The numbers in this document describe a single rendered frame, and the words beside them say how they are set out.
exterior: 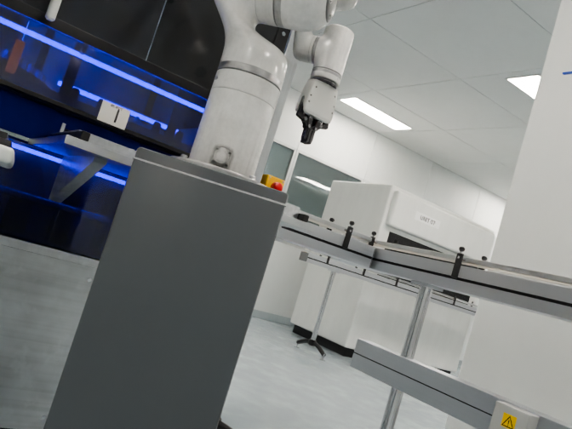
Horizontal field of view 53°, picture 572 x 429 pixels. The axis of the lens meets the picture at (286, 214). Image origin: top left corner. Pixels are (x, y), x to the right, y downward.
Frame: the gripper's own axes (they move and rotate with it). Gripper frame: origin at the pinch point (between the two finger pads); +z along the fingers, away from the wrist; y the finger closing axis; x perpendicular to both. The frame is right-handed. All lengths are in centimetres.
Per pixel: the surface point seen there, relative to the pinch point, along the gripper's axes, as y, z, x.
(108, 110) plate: 43, 8, -39
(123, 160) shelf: 46, 23, 1
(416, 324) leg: -87, 42, -23
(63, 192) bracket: 49, 34, -29
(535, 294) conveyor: -82, 21, 25
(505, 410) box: -80, 58, 26
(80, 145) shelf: 56, 24, 0
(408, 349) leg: -87, 52, -23
